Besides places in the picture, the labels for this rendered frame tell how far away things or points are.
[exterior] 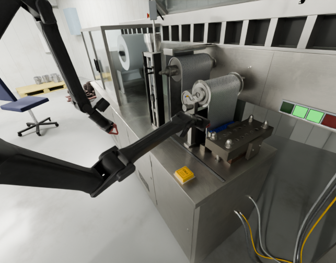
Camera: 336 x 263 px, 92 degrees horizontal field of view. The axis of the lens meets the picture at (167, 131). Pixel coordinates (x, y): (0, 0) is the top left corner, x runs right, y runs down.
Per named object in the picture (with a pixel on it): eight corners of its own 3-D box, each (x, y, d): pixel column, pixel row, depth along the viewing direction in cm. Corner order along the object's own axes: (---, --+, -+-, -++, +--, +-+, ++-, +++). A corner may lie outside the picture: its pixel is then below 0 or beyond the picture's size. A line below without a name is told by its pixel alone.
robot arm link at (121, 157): (118, 177, 48) (97, 153, 52) (118, 185, 52) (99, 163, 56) (197, 119, 74) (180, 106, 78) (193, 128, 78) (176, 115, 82)
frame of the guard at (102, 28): (93, 82, 252) (78, 29, 214) (128, 75, 276) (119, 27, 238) (117, 106, 166) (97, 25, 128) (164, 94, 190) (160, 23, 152)
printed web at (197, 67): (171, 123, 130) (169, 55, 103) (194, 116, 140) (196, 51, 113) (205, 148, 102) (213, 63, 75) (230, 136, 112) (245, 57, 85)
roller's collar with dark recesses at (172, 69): (165, 75, 103) (164, 65, 99) (173, 74, 106) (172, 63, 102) (170, 78, 98) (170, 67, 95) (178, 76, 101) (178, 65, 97)
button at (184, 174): (175, 174, 86) (174, 171, 85) (185, 168, 89) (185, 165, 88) (183, 182, 81) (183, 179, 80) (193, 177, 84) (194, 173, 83)
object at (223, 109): (205, 133, 96) (208, 105, 86) (232, 121, 106) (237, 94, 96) (206, 133, 96) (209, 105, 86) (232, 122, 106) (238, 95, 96)
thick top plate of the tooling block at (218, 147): (205, 146, 94) (205, 137, 91) (247, 124, 111) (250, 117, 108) (226, 162, 82) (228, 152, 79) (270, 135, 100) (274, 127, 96)
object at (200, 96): (203, 102, 85) (194, 100, 91) (206, 101, 86) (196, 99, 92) (202, 88, 82) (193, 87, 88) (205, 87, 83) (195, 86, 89)
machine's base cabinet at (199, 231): (105, 129, 303) (92, 84, 256) (137, 119, 331) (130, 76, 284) (192, 273, 121) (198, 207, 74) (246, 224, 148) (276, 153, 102)
